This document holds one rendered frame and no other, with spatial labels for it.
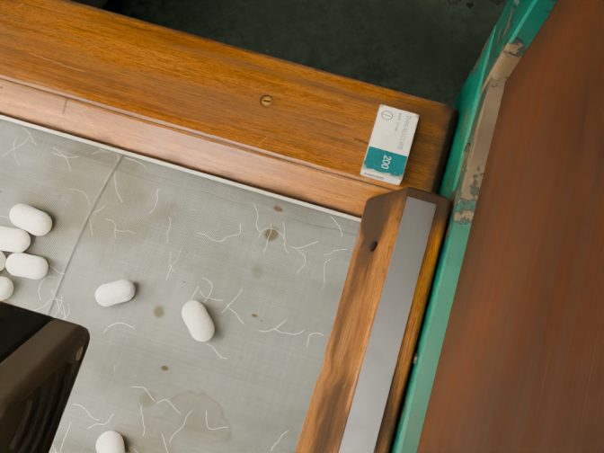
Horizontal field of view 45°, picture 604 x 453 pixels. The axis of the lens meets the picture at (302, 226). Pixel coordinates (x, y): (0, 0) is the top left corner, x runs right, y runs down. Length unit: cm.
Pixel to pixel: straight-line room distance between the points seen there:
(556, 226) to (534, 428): 9
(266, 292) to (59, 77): 26
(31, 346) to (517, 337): 20
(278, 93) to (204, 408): 28
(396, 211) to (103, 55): 31
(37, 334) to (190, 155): 38
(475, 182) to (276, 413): 25
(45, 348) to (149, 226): 37
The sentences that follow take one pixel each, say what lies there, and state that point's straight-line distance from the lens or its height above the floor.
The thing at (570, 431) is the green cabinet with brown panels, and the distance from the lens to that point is 25.
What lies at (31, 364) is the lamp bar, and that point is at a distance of 28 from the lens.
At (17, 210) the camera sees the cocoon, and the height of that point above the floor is 76.
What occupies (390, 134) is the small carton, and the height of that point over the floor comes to 79.
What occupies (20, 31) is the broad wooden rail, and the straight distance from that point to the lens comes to 72.
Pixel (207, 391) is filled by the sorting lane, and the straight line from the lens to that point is 62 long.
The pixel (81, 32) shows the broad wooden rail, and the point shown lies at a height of 76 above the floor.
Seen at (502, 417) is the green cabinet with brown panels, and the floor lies 105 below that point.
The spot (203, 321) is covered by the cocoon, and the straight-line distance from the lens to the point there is 60.
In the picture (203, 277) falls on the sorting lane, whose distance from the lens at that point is 63.
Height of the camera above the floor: 135
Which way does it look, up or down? 75 degrees down
